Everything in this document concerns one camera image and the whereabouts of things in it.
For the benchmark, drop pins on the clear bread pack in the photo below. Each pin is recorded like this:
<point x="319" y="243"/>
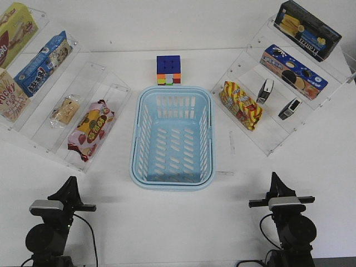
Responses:
<point x="65" y="111"/>

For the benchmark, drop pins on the yellow green snack box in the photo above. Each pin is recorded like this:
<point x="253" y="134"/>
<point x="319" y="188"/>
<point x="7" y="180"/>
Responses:
<point x="17" y="28"/>

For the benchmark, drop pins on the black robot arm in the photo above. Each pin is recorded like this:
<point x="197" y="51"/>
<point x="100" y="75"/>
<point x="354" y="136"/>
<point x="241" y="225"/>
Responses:
<point x="295" y="231"/>
<point x="47" y="240"/>

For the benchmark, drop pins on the red yellow striped snack bag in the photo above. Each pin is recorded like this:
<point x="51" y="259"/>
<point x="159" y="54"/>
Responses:
<point x="240" y="105"/>

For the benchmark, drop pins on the clear acrylic shelf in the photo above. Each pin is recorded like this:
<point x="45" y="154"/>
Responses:
<point x="249" y="74"/>
<point x="79" y="75"/>

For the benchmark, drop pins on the black yellow cracker box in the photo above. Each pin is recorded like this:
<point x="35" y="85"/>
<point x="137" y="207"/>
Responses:
<point x="306" y="30"/>

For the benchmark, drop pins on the pink strawberry snack bag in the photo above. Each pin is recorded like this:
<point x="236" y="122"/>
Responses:
<point x="91" y="131"/>

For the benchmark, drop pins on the Pocky biscuit stick box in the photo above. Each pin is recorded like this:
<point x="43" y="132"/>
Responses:
<point x="13" y="99"/>

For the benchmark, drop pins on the multicolour puzzle cube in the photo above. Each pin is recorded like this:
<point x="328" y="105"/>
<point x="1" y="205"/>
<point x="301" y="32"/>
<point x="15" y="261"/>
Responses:
<point x="168" y="70"/>

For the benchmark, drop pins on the black silver tissue pack upright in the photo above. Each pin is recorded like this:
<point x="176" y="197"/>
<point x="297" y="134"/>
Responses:
<point x="265" y="91"/>

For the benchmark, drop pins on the right clear acrylic shelf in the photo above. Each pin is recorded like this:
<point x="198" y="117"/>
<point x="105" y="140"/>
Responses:
<point x="249" y="74"/>

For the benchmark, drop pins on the left clear acrylic shelf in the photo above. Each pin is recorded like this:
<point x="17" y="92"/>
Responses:
<point x="79" y="75"/>

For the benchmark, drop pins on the blue orange sandwich cookie box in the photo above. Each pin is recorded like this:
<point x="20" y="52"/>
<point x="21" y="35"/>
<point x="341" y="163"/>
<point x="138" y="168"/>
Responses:
<point x="293" y="72"/>

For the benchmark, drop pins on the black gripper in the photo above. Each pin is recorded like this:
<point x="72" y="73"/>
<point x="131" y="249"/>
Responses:
<point x="68" y="195"/>
<point x="279" y="189"/>

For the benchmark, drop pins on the blue cookie bag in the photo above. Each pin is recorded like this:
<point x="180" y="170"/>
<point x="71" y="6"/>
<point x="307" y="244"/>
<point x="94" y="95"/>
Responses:
<point x="31" y="78"/>

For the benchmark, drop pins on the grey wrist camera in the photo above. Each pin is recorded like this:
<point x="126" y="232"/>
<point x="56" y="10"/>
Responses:
<point x="46" y="207"/>
<point x="283" y="201"/>

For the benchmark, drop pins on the light blue plastic basket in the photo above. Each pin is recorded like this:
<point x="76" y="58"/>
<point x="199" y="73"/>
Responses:
<point x="173" y="143"/>

